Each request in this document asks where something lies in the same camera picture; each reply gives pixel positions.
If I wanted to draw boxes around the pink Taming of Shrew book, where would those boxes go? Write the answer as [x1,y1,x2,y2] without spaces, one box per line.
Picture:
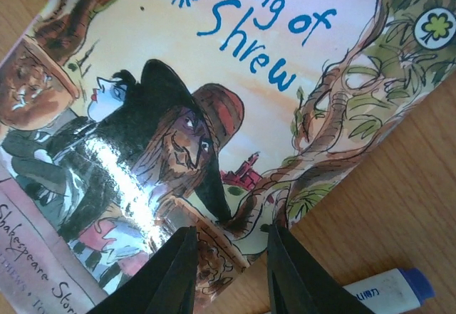
[1,0,455,313]

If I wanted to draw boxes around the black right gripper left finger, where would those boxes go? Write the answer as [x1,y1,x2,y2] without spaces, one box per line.
[90,226,197,314]

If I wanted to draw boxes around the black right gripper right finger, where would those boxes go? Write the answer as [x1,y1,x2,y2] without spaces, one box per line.
[266,224,372,314]

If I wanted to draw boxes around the purple cap whiteboard marker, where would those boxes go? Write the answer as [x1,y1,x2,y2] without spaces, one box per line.
[343,268,435,314]

